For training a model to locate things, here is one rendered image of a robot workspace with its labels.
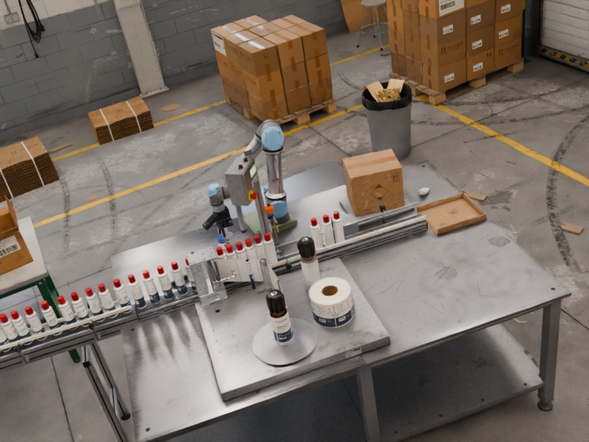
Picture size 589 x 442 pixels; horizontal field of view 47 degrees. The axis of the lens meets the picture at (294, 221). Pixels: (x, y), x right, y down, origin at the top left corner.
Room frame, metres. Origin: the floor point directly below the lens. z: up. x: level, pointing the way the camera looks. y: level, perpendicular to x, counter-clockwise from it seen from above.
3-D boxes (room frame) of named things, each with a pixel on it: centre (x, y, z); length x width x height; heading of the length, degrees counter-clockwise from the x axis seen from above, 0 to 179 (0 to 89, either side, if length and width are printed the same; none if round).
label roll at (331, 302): (2.46, -0.10, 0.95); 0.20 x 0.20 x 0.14
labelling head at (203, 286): (2.78, 0.49, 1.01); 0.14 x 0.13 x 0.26; 101
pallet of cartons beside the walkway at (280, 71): (7.00, -0.07, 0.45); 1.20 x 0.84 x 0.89; 22
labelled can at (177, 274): (2.85, 0.65, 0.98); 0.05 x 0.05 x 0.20
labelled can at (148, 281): (2.82, 0.80, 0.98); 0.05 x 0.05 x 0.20
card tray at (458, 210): (3.15, -0.88, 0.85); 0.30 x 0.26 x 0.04; 101
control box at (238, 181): (3.02, 0.22, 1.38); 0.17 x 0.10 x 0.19; 156
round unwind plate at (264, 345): (2.33, 0.15, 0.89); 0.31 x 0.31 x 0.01
